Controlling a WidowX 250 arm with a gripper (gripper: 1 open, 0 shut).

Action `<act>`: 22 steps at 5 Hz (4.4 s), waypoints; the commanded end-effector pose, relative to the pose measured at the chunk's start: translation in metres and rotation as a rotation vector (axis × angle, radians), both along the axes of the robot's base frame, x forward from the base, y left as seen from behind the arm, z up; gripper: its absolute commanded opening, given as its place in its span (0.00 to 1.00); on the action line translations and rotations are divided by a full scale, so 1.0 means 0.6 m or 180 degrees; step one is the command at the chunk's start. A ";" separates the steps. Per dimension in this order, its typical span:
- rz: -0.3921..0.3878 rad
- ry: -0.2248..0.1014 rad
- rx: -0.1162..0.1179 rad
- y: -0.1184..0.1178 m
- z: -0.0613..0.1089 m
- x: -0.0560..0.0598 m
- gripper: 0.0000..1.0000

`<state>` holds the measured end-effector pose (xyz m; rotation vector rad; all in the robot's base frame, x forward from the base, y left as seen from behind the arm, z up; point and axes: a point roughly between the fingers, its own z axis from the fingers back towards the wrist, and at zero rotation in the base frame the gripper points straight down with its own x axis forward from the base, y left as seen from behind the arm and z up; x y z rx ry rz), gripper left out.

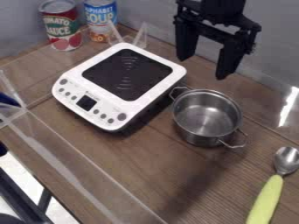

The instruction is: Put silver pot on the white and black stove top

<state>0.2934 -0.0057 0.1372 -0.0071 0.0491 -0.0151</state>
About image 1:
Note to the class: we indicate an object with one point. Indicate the alphabet soup can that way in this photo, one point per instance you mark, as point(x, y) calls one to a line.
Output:
point(101, 13)

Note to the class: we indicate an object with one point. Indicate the clear acrylic barrier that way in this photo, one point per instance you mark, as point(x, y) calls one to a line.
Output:
point(76, 178)

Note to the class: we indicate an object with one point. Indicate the clear acrylic corner bracket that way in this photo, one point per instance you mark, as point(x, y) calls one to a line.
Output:
point(124, 35)

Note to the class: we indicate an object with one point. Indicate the white and black stove top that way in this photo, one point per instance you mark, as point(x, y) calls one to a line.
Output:
point(113, 87)

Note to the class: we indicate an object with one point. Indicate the silver pot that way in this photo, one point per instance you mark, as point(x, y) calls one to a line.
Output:
point(208, 118)

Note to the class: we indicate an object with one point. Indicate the tomato sauce can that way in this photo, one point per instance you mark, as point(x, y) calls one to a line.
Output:
point(61, 18)

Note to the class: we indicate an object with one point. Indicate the spoon with yellow-green handle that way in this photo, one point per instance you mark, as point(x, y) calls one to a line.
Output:
point(286, 164)

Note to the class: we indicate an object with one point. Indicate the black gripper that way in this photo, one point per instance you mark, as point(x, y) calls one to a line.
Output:
point(221, 12)

